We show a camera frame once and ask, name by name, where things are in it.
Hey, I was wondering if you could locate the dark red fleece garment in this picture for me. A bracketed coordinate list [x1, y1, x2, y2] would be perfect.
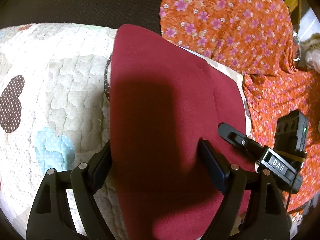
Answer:
[110, 24, 254, 239]

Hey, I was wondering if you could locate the patchwork quilted bed cover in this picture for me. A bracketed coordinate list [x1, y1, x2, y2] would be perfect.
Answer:
[0, 23, 252, 240]

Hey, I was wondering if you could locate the orange floral fabric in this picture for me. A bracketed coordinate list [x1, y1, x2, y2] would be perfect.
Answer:
[159, 0, 319, 210]

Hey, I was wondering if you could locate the black cushion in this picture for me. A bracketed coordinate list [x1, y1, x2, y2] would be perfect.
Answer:
[1, 0, 161, 34]

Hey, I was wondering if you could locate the black camera box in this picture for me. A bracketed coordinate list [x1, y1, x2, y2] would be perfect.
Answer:
[273, 109, 309, 158]

